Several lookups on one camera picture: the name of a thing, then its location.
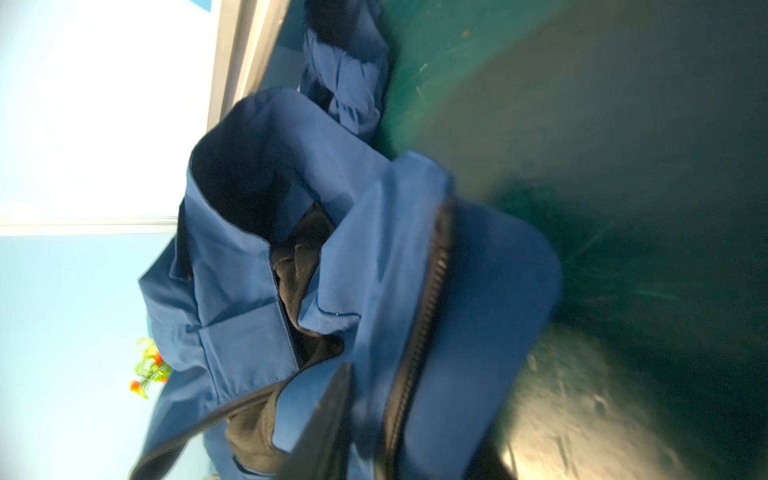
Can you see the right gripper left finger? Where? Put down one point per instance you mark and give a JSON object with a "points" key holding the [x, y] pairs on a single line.
{"points": [[322, 451]]}

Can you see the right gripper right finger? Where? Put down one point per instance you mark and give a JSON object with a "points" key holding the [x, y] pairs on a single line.
{"points": [[490, 464]]}

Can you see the navy blue zip jacket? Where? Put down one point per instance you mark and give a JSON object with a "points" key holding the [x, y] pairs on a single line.
{"points": [[299, 248]]}

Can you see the potted flower plant white pot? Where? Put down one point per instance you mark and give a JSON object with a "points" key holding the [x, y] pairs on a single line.
{"points": [[151, 369]]}

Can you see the aluminium frame back bar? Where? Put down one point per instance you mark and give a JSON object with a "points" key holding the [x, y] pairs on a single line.
{"points": [[247, 34]]}

